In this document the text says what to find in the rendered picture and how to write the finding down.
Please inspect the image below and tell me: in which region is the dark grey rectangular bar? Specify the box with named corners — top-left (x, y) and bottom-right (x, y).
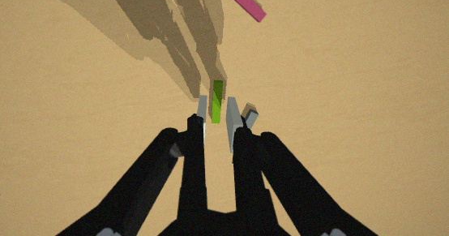
top-left (245, 109), bottom-right (259, 129)

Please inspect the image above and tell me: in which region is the pink rod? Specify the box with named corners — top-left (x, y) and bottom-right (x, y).
top-left (234, 0), bottom-right (266, 23)

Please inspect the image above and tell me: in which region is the lime green rod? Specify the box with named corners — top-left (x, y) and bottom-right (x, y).
top-left (212, 80), bottom-right (223, 123)

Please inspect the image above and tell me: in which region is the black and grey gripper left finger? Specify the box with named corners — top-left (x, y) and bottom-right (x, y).
top-left (55, 95), bottom-right (210, 236)

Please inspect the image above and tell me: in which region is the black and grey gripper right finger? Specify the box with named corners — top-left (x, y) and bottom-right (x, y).
top-left (225, 97), bottom-right (378, 236)

